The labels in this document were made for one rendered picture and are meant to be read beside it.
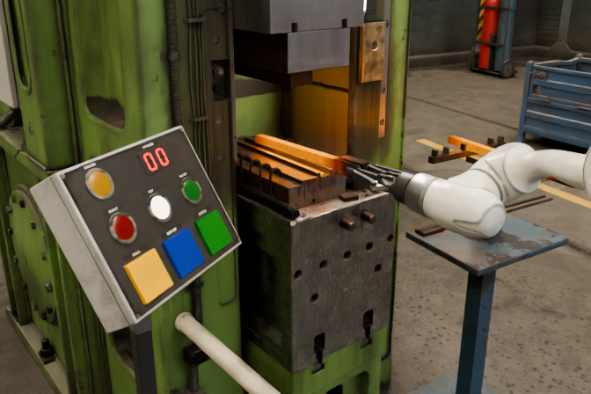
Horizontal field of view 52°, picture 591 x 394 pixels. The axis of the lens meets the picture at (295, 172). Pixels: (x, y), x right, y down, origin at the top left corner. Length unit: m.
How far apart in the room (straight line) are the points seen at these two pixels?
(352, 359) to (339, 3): 1.02
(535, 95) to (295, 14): 4.28
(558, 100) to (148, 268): 4.68
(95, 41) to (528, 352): 2.05
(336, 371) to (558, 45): 9.35
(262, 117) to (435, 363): 1.23
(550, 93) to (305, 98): 3.74
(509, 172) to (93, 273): 0.84
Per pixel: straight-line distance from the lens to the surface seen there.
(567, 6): 10.74
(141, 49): 1.41
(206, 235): 1.21
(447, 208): 1.28
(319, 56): 1.51
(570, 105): 5.41
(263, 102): 2.03
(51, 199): 1.08
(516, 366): 2.68
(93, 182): 1.08
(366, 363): 1.96
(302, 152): 1.64
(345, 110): 1.84
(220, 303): 1.73
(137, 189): 1.14
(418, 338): 2.74
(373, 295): 1.82
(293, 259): 1.54
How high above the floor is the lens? 1.52
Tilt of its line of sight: 19 degrees down
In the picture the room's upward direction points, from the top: straight up
